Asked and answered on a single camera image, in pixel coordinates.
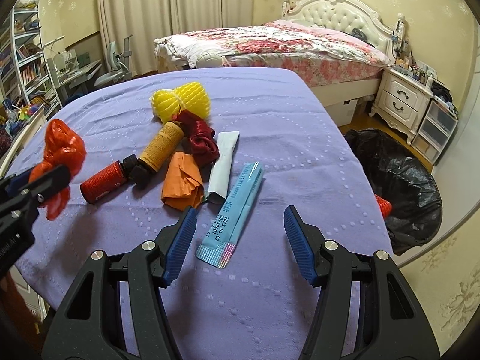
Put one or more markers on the grey study desk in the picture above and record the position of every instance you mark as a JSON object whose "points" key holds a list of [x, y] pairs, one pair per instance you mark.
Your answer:
{"points": [[70, 80]]}

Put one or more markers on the brown bottle yellow label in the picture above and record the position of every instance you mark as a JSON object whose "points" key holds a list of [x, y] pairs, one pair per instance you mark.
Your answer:
{"points": [[150, 161]]}

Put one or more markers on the light blue sachet packet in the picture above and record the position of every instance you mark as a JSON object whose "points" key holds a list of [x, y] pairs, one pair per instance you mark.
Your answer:
{"points": [[221, 240]]}

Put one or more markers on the translucent plastic drawer unit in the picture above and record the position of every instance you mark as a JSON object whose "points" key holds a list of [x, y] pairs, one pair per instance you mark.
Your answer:
{"points": [[436, 129]]}

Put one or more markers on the white teal tube package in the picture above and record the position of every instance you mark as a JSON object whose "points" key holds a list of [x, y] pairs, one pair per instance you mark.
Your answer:
{"points": [[219, 179]]}

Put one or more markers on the orange paper wad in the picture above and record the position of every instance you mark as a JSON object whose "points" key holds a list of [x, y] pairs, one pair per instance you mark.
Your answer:
{"points": [[183, 183]]}

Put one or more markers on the dark red cloth wad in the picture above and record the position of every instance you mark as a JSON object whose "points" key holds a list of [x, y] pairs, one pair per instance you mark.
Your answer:
{"points": [[200, 137]]}

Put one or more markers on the white under-bed storage box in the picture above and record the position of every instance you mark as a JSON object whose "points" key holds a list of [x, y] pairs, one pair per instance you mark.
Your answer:
{"points": [[342, 112]]}

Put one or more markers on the white bookshelf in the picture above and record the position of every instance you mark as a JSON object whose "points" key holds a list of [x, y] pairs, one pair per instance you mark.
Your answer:
{"points": [[25, 77]]}

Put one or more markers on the white nightstand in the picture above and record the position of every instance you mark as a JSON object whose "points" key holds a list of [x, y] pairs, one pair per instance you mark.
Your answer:
{"points": [[401, 102]]}

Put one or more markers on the yellow foam fruit net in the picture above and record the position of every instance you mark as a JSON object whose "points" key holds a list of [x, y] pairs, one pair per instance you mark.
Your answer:
{"points": [[167, 103]]}

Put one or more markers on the floral pink quilt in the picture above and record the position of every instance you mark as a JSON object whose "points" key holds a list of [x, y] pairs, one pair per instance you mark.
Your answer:
{"points": [[320, 56]]}

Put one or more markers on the grey desk chair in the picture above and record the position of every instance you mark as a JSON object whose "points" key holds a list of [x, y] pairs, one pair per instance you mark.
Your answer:
{"points": [[118, 64]]}

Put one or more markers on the red foam fruit net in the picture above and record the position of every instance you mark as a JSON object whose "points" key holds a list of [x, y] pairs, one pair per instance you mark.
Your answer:
{"points": [[384, 206]]}

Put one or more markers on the beige curtains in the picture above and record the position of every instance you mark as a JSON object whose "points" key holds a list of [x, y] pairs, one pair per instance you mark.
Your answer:
{"points": [[146, 20]]}

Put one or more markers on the red plastic bag wad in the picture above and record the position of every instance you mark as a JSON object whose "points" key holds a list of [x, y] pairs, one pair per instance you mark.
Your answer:
{"points": [[63, 146]]}

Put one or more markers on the white tufted headboard bed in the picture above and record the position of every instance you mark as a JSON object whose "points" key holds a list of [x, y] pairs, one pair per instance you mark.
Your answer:
{"points": [[348, 16]]}

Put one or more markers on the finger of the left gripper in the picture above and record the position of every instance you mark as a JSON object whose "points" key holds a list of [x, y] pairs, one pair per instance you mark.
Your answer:
{"points": [[18, 181]]}

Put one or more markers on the purple bed sheet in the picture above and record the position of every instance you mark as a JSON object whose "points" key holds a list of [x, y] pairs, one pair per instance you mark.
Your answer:
{"points": [[258, 306]]}

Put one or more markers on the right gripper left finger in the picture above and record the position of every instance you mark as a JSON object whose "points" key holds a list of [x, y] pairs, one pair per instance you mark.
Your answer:
{"points": [[88, 324]]}

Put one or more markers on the black trash bag bin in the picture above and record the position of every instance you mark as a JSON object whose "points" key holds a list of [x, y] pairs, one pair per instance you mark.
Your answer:
{"points": [[400, 178]]}

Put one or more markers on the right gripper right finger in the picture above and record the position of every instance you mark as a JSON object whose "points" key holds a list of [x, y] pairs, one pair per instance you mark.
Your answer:
{"points": [[392, 323]]}

